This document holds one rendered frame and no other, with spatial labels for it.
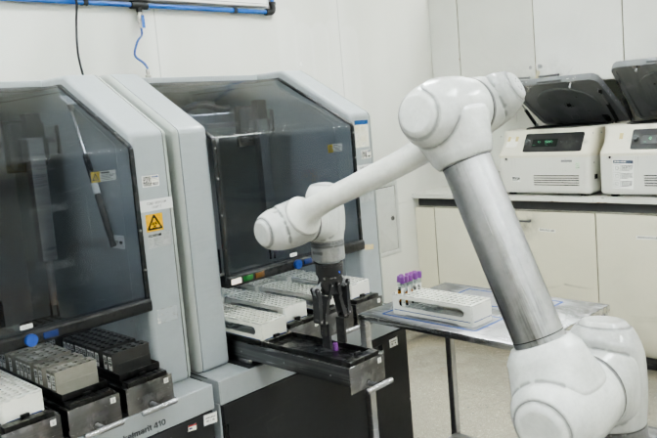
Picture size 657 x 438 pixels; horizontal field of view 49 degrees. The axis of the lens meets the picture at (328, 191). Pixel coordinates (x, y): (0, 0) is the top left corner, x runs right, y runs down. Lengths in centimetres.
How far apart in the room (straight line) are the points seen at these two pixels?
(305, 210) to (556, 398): 73
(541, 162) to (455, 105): 274
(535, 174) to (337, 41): 132
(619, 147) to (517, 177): 59
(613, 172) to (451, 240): 110
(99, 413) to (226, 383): 38
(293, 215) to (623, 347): 78
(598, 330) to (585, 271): 254
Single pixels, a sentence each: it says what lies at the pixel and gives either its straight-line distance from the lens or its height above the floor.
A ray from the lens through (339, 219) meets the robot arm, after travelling 190.
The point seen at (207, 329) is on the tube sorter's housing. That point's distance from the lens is 215.
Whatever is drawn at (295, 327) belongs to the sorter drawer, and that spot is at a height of 81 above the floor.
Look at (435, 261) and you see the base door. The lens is 460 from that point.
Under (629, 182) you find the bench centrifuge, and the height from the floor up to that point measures 98.
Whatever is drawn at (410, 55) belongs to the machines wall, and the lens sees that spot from 464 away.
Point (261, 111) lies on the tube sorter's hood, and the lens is 239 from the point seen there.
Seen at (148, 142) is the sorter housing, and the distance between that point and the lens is 200.
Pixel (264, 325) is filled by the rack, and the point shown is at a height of 86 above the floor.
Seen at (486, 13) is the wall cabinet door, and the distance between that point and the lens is 461.
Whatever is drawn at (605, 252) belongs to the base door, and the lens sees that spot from 404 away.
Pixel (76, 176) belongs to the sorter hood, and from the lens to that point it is 188.
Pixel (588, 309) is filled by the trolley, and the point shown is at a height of 82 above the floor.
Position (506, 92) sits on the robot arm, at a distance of 155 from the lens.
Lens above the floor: 144
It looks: 6 degrees down
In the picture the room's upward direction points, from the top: 5 degrees counter-clockwise
